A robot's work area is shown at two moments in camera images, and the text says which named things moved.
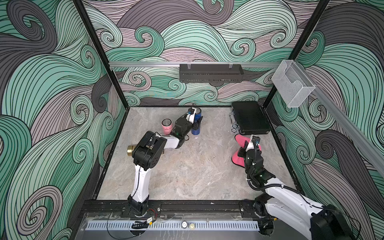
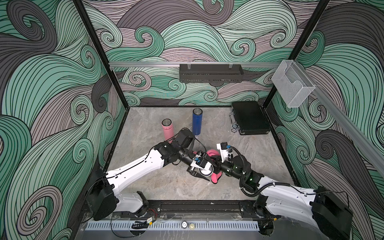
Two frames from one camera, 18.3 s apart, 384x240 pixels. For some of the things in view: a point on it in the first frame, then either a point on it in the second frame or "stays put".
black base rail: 117,208 stays put
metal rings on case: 233,122 stays put
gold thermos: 130,149 -> 208,170
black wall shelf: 211,73 stays put
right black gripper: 242,150 -> 217,167
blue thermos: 197,116 stays put
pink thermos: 167,124 stays put
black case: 250,118 stays put
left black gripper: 195,126 -> 194,174
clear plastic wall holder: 291,83 stays put
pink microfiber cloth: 236,159 -> 214,177
